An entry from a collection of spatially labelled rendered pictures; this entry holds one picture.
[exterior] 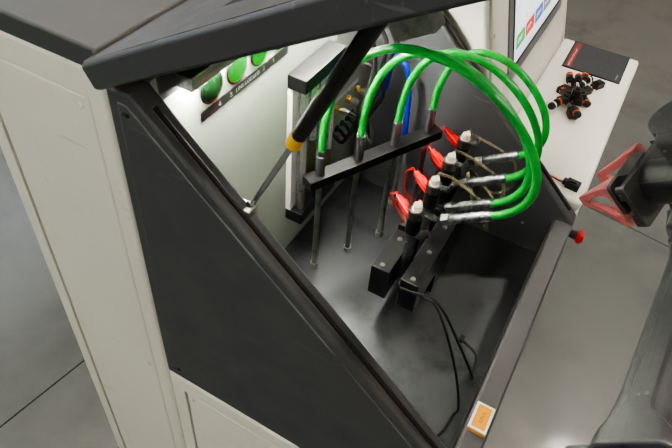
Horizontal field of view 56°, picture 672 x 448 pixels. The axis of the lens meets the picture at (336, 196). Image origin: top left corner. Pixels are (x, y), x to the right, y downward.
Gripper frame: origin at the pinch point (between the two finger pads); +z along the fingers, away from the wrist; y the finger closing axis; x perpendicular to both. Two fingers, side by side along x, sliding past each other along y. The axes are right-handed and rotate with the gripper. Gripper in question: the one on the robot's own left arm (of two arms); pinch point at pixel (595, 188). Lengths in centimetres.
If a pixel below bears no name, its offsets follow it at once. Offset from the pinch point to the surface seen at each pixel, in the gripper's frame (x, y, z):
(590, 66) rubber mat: 17, -81, 61
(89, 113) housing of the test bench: -50, 40, 25
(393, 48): -30.6, 1.4, 16.7
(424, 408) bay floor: 25, 28, 38
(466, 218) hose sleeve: 0.0, 4.7, 23.7
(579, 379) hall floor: 110, -39, 99
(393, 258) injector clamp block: 3.3, 11.3, 42.9
